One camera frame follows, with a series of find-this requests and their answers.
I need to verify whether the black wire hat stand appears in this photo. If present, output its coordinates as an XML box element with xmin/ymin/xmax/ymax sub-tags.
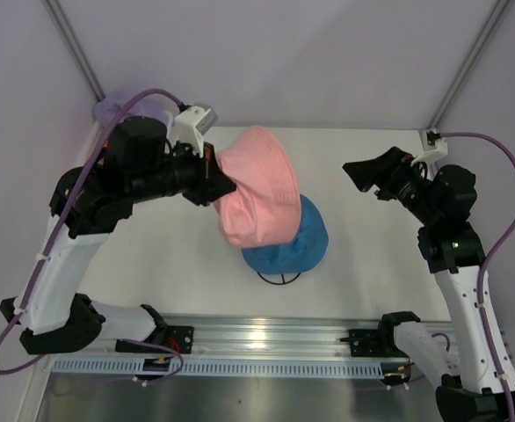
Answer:
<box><xmin>257</xmin><ymin>273</ymin><xmax>301</xmax><ymax>286</ymax></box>

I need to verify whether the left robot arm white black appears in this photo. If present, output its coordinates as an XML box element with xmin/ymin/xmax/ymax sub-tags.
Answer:
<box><xmin>0</xmin><ymin>113</ymin><xmax>236</xmax><ymax>355</ymax></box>

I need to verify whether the aluminium corner post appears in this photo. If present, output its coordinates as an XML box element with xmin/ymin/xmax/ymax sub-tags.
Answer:
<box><xmin>41</xmin><ymin>0</ymin><xmax>107</xmax><ymax>103</ymax></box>
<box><xmin>424</xmin><ymin>0</ymin><xmax>515</xmax><ymax>137</ymax></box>

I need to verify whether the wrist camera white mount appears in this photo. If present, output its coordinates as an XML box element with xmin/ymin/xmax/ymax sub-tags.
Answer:
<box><xmin>413</xmin><ymin>129</ymin><xmax>448</xmax><ymax>165</ymax></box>
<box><xmin>173</xmin><ymin>103</ymin><xmax>218</xmax><ymax>156</ymax></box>

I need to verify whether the blue bucket hat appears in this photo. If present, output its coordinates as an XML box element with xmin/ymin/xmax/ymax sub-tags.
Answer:
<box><xmin>241</xmin><ymin>195</ymin><xmax>330</xmax><ymax>275</ymax></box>

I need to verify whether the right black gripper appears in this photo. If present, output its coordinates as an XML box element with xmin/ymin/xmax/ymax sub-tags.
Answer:
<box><xmin>342</xmin><ymin>146</ymin><xmax>440</xmax><ymax>226</ymax></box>

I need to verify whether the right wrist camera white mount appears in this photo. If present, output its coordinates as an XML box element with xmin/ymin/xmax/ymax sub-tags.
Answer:
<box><xmin>413</xmin><ymin>129</ymin><xmax>448</xmax><ymax>165</ymax></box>

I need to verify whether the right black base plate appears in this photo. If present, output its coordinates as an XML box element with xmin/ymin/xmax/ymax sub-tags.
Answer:
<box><xmin>339</xmin><ymin>329</ymin><xmax>406</xmax><ymax>358</ymax></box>

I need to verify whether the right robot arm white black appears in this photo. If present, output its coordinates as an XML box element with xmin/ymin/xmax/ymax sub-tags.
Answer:
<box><xmin>343</xmin><ymin>147</ymin><xmax>515</xmax><ymax>421</ymax></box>

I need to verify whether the pink bucket hat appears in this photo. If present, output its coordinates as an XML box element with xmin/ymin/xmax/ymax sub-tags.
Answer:
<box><xmin>214</xmin><ymin>126</ymin><xmax>301</xmax><ymax>248</ymax></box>

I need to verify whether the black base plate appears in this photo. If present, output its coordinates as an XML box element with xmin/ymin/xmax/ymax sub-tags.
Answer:
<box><xmin>115</xmin><ymin>325</ymin><xmax>195</xmax><ymax>354</ymax></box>
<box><xmin>339</xmin><ymin>329</ymin><xmax>406</xmax><ymax>358</ymax></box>

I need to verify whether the aluminium rail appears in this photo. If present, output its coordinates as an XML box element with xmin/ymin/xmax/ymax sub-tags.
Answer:
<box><xmin>164</xmin><ymin>315</ymin><xmax>379</xmax><ymax>360</ymax></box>

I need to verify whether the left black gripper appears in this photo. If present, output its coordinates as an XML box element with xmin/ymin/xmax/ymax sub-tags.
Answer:
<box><xmin>130</xmin><ymin>136</ymin><xmax>236</xmax><ymax>205</ymax></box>

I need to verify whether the purple bucket hat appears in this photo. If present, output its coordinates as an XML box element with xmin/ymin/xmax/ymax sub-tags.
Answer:
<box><xmin>93</xmin><ymin>91</ymin><xmax>173</xmax><ymax>127</ymax></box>

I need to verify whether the left aluminium corner post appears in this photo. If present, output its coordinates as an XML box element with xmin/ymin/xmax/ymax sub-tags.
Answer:
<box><xmin>41</xmin><ymin>0</ymin><xmax>107</xmax><ymax>103</ymax></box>

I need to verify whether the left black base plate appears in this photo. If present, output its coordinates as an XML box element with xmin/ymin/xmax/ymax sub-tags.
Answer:
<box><xmin>115</xmin><ymin>325</ymin><xmax>195</xmax><ymax>354</ymax></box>

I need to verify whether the right aluminium corner post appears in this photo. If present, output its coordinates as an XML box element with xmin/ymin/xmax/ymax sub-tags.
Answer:
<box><xmin>424</xmin><ymin>0</ymin><xmax>515</xmax><ymax>137</ymax></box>

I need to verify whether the white slotted cable duct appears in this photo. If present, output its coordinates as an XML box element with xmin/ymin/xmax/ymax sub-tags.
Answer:
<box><xmin>52</xmin><ymin>356</ymin><xmax>384</xmax><ymax>380</ymax></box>

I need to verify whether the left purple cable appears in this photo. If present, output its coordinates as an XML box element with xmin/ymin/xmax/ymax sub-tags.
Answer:
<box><xmin>0</xmin><ymin>89</ymin><xmax>186</xmax><ymax>388</ymax></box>

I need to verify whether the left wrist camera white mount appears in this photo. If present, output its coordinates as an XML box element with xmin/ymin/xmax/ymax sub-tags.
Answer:
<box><xmin>173</xmin><ymin>103</ymin><xmax>218</xmax><ymax>156</ymax></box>

